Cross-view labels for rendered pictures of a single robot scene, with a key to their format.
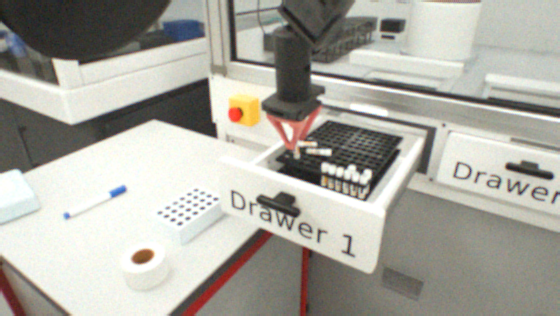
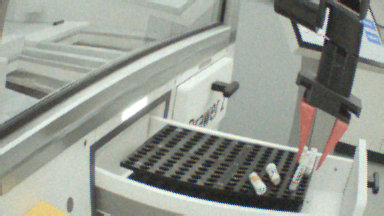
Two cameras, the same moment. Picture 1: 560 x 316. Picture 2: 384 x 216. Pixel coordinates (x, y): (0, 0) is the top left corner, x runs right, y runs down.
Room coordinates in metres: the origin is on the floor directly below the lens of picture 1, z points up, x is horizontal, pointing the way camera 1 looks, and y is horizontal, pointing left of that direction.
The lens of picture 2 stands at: (0.91, 0.51, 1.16)
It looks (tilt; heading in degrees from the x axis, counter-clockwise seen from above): 16 degrees down; 251
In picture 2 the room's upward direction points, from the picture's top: 10 degrees clockwise
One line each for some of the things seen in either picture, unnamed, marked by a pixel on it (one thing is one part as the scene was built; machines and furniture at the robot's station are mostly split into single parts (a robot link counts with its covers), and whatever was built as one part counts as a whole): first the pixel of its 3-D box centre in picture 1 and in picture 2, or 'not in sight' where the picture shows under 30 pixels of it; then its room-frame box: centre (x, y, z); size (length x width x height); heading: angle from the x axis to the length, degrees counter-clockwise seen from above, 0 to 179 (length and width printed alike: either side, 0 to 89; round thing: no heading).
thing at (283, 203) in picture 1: (282, 201); (370, 182); (0.44, 0.00, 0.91); 0.07 x 0.04 x 0.01; 57
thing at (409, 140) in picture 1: (343, 161); (222, 188); (0.64, -0.13, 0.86); 0.40 x 0.26 x 0.06; 147
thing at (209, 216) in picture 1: (189, 213); not in sight; (0.57, 0.18, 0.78); 0.12 x 0.08 x 0.04; 145
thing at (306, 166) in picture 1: (319, 170); (305, 177); (0.54, -0.07, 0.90); 0.18 x 0.02 x 0.01; 57
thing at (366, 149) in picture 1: (342, 161); (230, 186); (0.63, -0.13, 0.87); 0.22 x 0.18 x 0.06; 147
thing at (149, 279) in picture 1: (145, 265); not in sight; (0.43, 0.22, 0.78); 0.07 x 0.07 x 0.04
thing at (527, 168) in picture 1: (528, 168); (224, 87); (0.54, -0.44, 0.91); 0.07 x 0.04 x 0.01; 57
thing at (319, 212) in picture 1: (290, 209); (351, 199); (0.46, -0.02, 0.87); 0.29 x 0.02 x 0.11; 57
